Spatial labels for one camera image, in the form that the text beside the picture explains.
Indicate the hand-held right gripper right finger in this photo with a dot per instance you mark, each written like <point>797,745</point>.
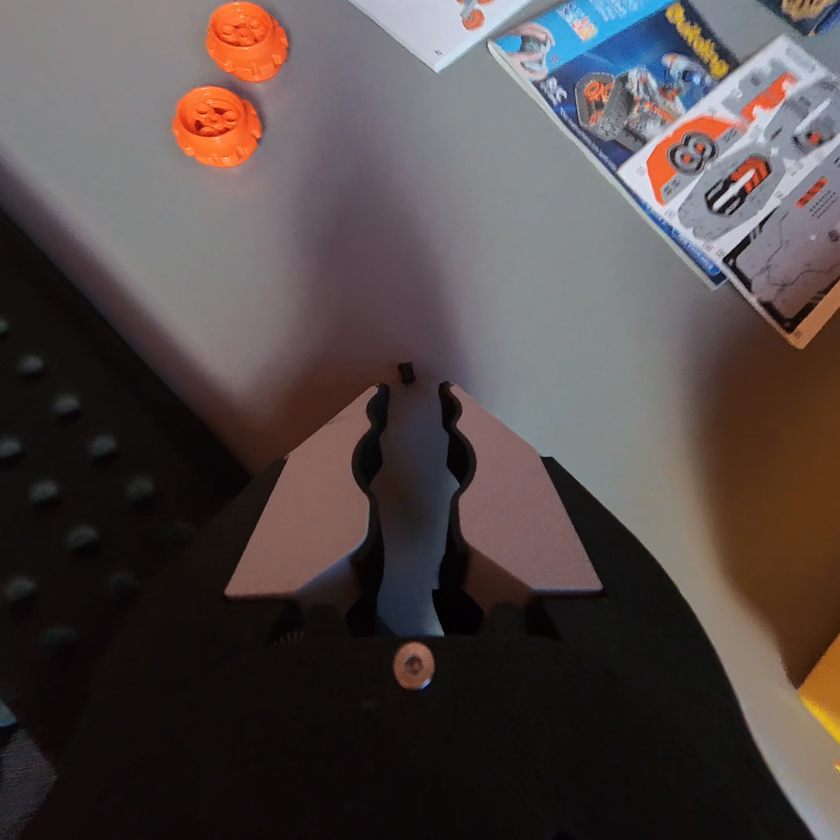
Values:
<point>525,525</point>

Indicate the white folded leaflet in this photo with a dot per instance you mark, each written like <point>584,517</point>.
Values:
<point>775,197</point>

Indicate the orange toy wheel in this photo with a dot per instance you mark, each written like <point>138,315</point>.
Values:
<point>217,125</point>
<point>247,40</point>

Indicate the grey desk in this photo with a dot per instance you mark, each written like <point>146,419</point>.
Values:
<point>460,236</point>

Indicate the instruction booklet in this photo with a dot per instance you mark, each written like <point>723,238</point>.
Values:
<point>433,33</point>

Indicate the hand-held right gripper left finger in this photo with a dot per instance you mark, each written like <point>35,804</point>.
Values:
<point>302,525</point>

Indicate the small yellow bin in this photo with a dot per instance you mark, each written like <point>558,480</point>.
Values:
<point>824,696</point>

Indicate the blue cover booklet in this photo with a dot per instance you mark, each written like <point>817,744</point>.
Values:
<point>591,53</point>

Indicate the small grey black connector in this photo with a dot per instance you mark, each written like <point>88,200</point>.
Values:
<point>407,372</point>

